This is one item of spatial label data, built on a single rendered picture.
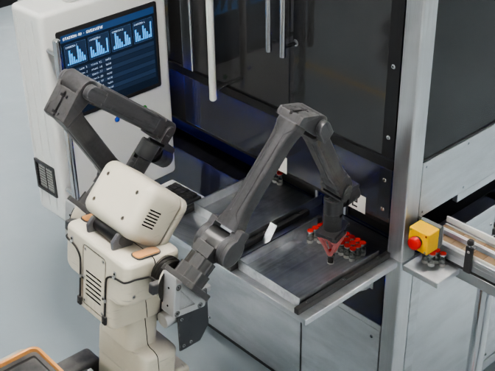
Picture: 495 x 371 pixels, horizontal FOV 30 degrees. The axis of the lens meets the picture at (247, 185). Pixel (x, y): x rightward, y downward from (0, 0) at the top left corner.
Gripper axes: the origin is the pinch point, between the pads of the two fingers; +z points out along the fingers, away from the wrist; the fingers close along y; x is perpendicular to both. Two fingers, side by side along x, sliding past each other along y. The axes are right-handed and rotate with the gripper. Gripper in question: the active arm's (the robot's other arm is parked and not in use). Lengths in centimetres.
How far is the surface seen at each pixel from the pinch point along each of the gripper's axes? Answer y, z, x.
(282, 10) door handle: 18, -65, 28
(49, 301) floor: 18, 94, 147
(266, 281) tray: -20.4, 2.0, 10.5
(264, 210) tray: 14.5, 4.5, 32.6
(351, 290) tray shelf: -8.7, 4.1, -11.5
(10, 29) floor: 246, 99, 400
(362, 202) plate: 15.0, -10.4, -2.2
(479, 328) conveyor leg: 20, 25, -42
